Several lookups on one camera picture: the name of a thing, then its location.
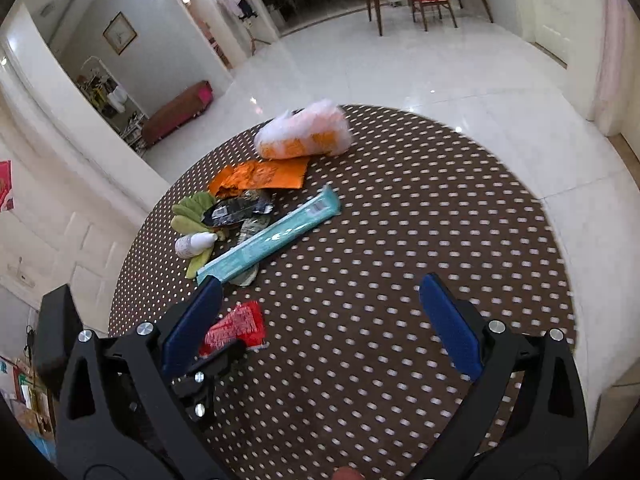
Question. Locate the white plastic bag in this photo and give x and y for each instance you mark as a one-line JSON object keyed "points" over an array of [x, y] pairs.
{"points": [[300, 135]]}

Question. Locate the pink lace curtain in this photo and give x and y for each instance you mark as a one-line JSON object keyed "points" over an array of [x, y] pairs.
{"points": [[612, 50]]}

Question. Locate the orange foil wrapper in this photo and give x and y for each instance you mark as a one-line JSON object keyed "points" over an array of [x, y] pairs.
{"points": [[265, 175]]}

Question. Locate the red upholstered bench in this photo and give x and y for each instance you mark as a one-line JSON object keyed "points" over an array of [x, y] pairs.
{"points": [[175, 110]]}

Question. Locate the black foil wrapper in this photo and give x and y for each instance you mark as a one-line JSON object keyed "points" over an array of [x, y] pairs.
{"points": [[235, 210]]}

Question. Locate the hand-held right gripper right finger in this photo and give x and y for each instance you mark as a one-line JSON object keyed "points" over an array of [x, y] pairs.
{"points": [[450, 330]]}

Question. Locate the white panel door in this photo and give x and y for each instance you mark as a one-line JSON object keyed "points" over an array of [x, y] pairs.
{"points": [[75, 240]]}

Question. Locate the small framed picture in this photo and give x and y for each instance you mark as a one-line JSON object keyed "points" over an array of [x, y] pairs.
{"points": [[120, 33]]}

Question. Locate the red diamond door paper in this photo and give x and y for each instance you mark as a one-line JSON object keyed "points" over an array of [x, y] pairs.
{"points": [[5, 185]]}

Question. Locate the white clothes rack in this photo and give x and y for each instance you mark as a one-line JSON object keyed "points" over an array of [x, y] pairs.
{"points": [[107, 95]]}

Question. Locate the wooden chair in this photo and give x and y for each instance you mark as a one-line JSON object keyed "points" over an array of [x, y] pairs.
{"points": [[430, 10]]}

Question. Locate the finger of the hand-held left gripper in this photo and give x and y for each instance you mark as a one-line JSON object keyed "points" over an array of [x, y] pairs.
{"points": [[200, 392]]}

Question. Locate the teal toothpaste box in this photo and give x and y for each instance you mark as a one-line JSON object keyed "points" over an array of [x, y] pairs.
{"points": [[270, 237]]}

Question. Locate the wooden coat stand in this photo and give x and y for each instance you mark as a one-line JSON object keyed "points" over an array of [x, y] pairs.
{"points": [[257, 35]]}

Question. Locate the person's right hand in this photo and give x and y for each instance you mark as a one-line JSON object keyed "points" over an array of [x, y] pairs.
{"points": [[347, 475]]}

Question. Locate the round polka-dot table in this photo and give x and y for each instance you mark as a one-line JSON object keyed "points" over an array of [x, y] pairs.
{"points": [[375, 240]]}

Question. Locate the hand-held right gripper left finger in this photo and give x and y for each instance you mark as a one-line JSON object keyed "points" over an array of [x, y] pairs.
{"points": [[192, 330]]}

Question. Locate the white narrow door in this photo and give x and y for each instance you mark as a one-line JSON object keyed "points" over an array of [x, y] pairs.
{"points": [[547, 5]]}

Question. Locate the small white bottle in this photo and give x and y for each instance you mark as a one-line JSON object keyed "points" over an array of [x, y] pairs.
{"points": [[192, 245]]}

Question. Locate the red snack wrapper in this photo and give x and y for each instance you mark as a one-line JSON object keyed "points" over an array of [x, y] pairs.
{"points": [[240, 322]]}

